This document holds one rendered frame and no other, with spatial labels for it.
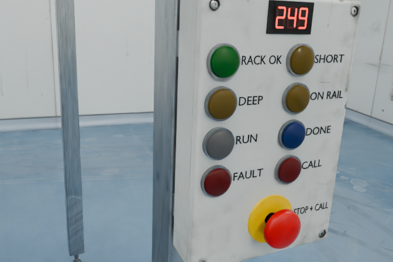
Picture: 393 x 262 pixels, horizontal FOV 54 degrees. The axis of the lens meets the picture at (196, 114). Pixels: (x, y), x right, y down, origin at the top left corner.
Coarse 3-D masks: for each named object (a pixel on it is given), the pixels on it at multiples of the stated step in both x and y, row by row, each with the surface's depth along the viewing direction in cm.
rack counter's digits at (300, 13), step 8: (280, 8) 33; (288, 8) 33; (296, 8) 33; (304, 8) 34; (280, 16) 33; (288, 16) 33; (296, 16) 34; (304, 16) 34; (280, 24) 33; (288, 24) 34; (296, 24) 34; (304, 24) 34
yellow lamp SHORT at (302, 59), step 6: (300, 48) 34; (306, 48) 34; (294, 54) 34; (300, 54) 34; (306, 54) 35; (312, 54) 35; (294, 60) 34; (300, 60) 34; (306, 60) 35; (312, 60) 35; (294, 66) 34; (300, 66) 35; (306, 66) 35; (294, 72) 35; (300, 72) 35; (306, 72) 35
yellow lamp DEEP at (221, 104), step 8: (216, 96) 32; (224, 96) 32; (232, 96) 32; (208, 104) 32; (216, 104) 32; (224, 104) 32; (232, 104) 33; (216, 112) 32; (224, 112) 32; (232, 112) 33
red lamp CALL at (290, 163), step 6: (282, 162) 37; (288, 162) 37; (294, 162) 37; (282, 168) 37; (288, 168) 37; (294, 168) 38; (300, 168) 38; (282, 174) 37; (288, 174) 37; (294, 174) 38; (282, 180) 38; (288, 180) 38
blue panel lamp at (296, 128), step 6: (288, 126) 36; (294, 126) 36; (300, 126) 37; (288, 132) 36; (294, 132) 36; (300, 132) 37; (282, 138) 36; (288, 138) 36; (294, 138) 36; (300, 138) 37; (288, 144) 37; (294, 144) 37
